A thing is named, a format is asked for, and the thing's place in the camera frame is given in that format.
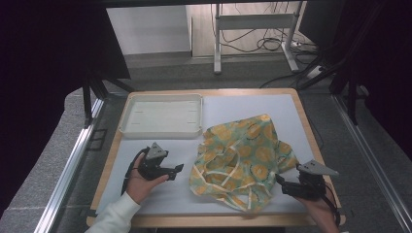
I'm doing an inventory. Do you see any left hand-held gripper black cable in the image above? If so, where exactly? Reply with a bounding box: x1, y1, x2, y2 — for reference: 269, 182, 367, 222
120, 147, 151, 196

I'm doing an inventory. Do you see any wooden framed work board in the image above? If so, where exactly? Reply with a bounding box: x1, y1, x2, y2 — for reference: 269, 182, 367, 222
95, 93, 313, 216

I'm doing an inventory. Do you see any white panel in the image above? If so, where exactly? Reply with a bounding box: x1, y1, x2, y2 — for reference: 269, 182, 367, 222
106, 5, 192, 56

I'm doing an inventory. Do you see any tangle of black floor cables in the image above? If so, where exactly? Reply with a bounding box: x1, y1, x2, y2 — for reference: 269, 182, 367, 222
222, 28, 294, 53

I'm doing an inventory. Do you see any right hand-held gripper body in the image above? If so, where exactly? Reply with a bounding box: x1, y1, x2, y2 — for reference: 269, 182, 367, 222
290, 158, 340, 199

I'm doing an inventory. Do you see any white power strip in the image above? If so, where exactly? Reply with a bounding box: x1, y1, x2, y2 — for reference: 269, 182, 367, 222
305, 65, 326, 81

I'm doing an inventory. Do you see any hand-held gripper black cable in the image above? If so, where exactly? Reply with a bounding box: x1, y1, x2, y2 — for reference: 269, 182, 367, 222
320, 183, 342, 227
120, 147, 151, 196

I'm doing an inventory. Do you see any right hand-held gripper black cable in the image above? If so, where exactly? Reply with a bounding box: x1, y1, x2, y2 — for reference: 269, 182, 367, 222
320, 183, 342, 227

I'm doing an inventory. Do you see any white metal desk frame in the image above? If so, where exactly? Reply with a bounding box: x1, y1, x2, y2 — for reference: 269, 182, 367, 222
213, 1, 306, 75

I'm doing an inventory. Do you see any green orange patterned cloth bag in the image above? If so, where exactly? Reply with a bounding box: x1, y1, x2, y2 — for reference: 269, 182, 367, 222
189, 114, 300, 215

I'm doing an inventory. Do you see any black curtain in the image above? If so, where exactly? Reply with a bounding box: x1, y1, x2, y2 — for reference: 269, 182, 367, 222
299, 0, 412, 161
0, 0, 131, 215

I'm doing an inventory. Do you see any aluminium rail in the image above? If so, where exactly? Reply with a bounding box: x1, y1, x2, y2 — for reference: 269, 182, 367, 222
33, 98, 105, 233
332, 94, 412, 233

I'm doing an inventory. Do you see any black metal stand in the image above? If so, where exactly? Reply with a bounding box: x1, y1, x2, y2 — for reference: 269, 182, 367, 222
81, 68, 136, 129
297, 48, 361, 126

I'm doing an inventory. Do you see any white plastic tray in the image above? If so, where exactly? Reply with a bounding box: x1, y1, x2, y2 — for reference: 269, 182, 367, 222
118, 92, 204, 141

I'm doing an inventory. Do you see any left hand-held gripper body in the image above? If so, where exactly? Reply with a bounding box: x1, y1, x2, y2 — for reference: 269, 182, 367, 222
137, 142, 169, 182

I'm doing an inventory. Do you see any black bracket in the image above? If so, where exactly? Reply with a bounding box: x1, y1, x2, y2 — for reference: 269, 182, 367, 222
86, 128, 109, 152

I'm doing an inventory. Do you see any person's right hand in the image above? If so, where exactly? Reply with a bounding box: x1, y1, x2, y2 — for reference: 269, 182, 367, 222
295, 190, 341, 233

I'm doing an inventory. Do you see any black floor cable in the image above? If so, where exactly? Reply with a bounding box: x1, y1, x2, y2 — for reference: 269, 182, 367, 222
258, 73, 309, 89

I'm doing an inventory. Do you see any person's left hand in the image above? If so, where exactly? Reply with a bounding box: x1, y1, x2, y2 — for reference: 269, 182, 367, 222
125, 153, 170, 205

